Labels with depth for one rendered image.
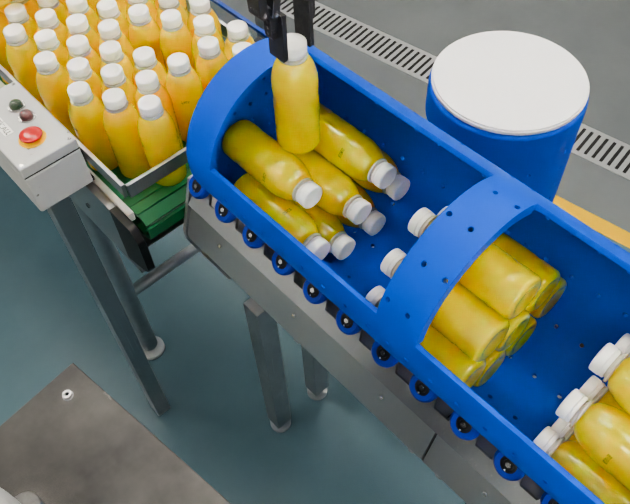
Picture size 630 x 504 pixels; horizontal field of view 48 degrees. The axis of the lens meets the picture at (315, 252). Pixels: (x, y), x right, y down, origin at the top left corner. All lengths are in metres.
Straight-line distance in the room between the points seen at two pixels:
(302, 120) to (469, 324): 0.37
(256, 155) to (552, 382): 0.53
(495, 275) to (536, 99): 0.50
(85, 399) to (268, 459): 1.15
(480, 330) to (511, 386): 0.18
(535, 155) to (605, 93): 1.76
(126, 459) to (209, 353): 1.32
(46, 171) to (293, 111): 0.42
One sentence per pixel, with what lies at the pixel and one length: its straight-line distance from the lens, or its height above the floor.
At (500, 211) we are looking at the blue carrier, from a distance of 0.84.
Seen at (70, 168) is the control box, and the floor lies 1.05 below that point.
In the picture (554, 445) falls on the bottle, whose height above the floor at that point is 1.06.
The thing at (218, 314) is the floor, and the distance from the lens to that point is 2.22.
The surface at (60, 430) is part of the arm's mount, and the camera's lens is 0.89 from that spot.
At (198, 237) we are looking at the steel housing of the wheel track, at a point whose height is 0.85.
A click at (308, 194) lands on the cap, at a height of 1.11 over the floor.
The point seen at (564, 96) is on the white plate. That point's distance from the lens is 1.32.
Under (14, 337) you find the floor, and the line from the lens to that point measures 2.38.
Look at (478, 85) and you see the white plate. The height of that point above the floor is 1.04.
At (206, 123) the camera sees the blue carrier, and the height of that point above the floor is 1.18.
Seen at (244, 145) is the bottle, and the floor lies 1.12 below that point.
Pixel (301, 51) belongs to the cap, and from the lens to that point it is 0.95.
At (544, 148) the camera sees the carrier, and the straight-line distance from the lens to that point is 1.28.
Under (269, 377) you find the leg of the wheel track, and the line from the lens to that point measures 1.71.
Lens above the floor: 1.87
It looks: 53 degrees down
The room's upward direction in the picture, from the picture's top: 3 degrees counter-clockwise
